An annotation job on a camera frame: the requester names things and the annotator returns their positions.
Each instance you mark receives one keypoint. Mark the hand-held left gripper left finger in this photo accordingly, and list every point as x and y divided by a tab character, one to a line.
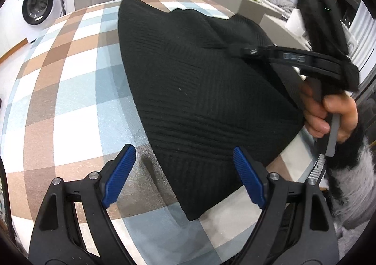
120	176

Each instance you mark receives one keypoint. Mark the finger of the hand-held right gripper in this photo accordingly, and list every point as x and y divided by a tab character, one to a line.
252	51

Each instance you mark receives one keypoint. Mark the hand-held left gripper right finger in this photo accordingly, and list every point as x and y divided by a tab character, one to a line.
249	176

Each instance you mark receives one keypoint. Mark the black textured shirt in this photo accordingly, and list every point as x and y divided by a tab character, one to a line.
191	91

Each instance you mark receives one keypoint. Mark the person's right hand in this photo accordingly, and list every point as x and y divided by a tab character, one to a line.
315	118

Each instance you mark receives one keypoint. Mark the large grey cabinet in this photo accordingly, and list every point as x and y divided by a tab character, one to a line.
270	22

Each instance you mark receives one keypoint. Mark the white paper towel roll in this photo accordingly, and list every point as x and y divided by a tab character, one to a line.
295	22

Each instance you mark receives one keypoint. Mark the brown blue checked tablecloth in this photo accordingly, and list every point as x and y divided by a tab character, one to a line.
73	77

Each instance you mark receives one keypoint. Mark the white washing machine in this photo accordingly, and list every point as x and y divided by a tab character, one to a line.
38	6

